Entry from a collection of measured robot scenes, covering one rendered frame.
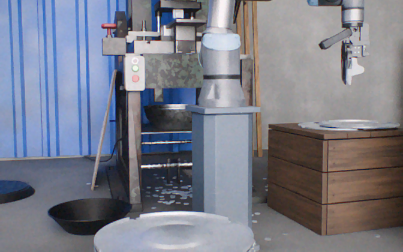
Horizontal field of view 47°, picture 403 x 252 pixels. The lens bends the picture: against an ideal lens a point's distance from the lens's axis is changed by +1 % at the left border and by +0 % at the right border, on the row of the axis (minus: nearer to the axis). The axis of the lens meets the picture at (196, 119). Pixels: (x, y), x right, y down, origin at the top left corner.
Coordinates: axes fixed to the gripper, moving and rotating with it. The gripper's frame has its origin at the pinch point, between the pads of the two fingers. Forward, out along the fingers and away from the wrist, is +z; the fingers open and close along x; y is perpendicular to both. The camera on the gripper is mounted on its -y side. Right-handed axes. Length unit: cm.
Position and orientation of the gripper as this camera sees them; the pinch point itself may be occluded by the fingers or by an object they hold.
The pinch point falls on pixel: (345, 81)
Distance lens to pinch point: 172.7
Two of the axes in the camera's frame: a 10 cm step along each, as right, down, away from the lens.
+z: 0.1, 10.0, 0.8
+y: 10.0, -0.1, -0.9
